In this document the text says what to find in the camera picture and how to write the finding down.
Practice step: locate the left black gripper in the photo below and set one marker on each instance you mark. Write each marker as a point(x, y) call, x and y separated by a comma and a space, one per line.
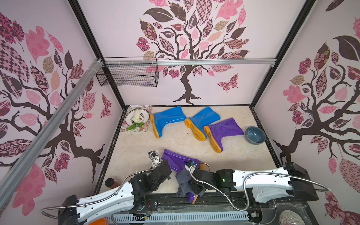
point(166, 162)

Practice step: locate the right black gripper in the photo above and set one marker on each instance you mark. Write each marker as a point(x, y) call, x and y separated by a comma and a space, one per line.
point(195, 174)

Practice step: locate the grey cloth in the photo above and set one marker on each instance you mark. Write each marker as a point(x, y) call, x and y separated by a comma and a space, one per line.
point(183, 177)

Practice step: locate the purple boot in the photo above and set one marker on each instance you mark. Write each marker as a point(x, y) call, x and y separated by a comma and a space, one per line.
point(177, 162)
point(226, 128)

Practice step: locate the brown cylinder bottle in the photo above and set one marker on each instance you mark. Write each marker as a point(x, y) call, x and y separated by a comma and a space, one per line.
point(111, 183)

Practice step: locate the orange round object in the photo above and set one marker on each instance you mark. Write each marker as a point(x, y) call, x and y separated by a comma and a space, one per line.
point(101, 221)

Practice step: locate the grey-blue bowl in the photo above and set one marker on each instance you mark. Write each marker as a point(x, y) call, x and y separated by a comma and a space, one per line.
point(255, 135)

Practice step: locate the blue boot on right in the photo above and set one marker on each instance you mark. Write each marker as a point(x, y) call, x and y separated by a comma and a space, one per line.
point(197, 123)

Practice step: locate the blue boot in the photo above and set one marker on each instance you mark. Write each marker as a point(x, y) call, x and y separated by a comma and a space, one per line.
point(197, 123)
point(160, 119)

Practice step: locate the floral square tray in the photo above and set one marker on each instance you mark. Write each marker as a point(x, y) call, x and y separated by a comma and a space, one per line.
point(144, 128)

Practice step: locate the blue boot on left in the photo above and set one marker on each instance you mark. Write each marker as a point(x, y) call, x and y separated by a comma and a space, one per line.
point(160, 119)

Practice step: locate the white patterned plate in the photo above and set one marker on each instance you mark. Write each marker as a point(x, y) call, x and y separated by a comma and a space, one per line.
point(145, 112)

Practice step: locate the white slotted cable duct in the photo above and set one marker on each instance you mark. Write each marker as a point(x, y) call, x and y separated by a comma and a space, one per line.
point(178, 218)

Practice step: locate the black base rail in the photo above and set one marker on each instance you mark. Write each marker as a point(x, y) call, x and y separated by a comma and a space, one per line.
point(259, 213)

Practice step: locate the round wire fan guard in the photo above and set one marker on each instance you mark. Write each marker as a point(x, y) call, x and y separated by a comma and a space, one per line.
point(288, 217)

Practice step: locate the black wire basket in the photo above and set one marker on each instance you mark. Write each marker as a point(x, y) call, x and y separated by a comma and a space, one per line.
point(129, 72)

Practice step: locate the back aluminium rail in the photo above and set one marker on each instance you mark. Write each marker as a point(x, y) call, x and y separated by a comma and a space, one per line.
point(191, 62)

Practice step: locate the aluminium rail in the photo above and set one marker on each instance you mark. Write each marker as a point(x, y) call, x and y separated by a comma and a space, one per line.
point(11, 181)
point(191, 62)

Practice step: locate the left aluminium rail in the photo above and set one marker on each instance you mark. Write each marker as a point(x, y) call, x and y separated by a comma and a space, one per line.
point(11, 181)

